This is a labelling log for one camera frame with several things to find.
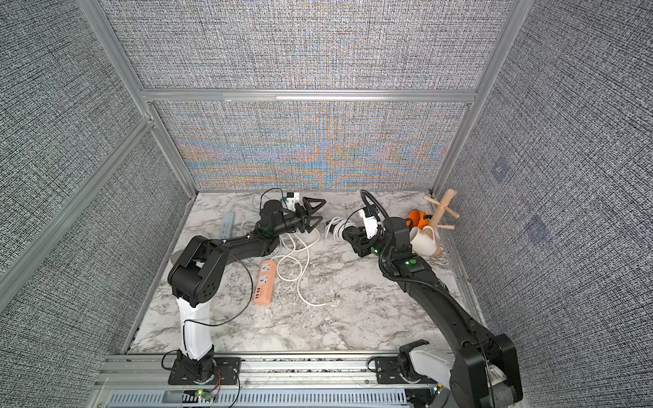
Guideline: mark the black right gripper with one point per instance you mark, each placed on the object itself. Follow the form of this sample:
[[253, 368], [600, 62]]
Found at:
[[354, 238]]

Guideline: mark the small metal tin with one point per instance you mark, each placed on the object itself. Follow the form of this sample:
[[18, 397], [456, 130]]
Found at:
[[176, 256]]

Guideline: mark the white mug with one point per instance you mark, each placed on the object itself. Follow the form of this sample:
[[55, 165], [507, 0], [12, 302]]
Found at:
[[424, 242]]

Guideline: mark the aluminium front rail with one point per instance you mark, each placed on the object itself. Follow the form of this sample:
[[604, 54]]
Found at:
[[287, 379]]

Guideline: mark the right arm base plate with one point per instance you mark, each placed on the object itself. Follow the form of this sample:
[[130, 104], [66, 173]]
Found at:
[[391, 370]]

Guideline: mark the orange mug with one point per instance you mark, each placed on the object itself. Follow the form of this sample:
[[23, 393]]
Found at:
[[418, 219]]

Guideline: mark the wooden mug tree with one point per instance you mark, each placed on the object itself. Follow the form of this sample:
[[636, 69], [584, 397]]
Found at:
[[442, 208]]

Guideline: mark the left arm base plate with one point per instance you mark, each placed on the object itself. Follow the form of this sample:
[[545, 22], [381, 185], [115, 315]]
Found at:
[[222, 370]]

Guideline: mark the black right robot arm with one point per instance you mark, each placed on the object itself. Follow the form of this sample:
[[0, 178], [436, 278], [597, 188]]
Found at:
[[484, 371]]

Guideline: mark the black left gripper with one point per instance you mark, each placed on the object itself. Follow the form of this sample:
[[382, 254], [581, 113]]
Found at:
[[303, 214]]

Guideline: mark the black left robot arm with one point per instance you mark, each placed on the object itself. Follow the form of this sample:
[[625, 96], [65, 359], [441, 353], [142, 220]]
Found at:
[[197, 274]]

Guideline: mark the light blue power strip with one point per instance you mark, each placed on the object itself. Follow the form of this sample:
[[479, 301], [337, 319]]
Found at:
[[239, 213]]

